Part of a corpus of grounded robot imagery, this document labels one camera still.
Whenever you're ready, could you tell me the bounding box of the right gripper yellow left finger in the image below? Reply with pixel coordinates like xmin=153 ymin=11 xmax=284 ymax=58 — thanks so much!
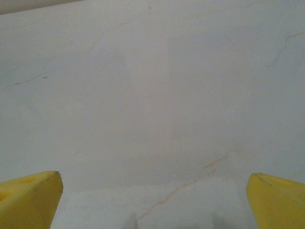
xmin=0 ymin=170 xmax=64 ymax=229

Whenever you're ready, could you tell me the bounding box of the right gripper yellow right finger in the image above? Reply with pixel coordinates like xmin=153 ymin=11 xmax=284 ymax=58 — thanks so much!
xmin=246 ymin=173 xmax=305 ymax=229

